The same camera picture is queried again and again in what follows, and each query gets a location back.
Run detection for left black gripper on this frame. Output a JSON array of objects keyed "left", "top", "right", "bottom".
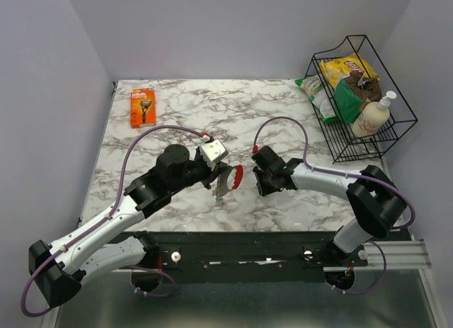
[{"left": 169, "top": 146, "right": 229, "bottom": 193}]

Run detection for red white keyring carabiner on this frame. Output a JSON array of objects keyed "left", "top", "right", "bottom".
[{"left": 212, "top": 164, "right": 243, "bottom": 205}]

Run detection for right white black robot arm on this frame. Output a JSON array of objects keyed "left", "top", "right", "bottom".
[{"left": 252, "top": 146, "right": 407, "bottom": 266}]

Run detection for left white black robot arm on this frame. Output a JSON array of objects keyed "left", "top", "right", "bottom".
[{"left": 28, "top": 140, "right": 229, "bottom": 308}]

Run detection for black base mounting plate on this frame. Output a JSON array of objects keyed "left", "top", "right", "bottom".
[{"left": 113, "top": 231, "right": 375, "bottom": 285}]

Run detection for green white snack bag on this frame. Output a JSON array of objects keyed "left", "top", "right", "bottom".
[{"left": 295, "top": 75, "right": 337, "bottom": 123}]

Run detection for orange razor box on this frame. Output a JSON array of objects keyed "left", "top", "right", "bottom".
[{"left": 130, "top": 88, "right": 156, "bottom": 128}]

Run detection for cream lotion pump bottle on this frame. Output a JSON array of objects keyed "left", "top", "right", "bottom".
[{"left": 352, "top": 91, "right": 397, "bottom": 137}]

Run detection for yellow chips bag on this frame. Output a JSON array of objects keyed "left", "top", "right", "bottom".
[{"left": 319, "top": 54, "right": 379, "bottom": 89}]

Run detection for brown crumpled cloth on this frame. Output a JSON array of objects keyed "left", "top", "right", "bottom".
[{"left": 345, "top": 70, "right": 382, "bottom": 101}]

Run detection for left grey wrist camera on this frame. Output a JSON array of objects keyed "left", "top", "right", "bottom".
[{"left": 199, "top": 140, "right": 229, "bottom": 169}]

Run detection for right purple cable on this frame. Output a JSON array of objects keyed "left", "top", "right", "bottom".
[{"left": 251, "top": 116, "right": 415, "bottom": 295}]

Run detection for purple cable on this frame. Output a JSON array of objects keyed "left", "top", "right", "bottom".
[
  {"left": 251, "top": 116, "right": 415, "bottom": 295},
  {"left": 20, "top": 125, "right": 212, "bottom": 317}
]

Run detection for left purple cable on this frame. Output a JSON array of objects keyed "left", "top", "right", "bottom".
[{"left": 20, "top": 125, "right": 212, "bottom": 317}]

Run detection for black wire basket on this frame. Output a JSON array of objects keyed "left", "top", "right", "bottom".
[{"left": 305, "top": 35, "right": 418, "bottom": 162}]

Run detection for aluminium rail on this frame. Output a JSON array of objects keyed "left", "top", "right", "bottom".
[{"left": 323, "top": 239, "right": 435, "bottom": 272}]

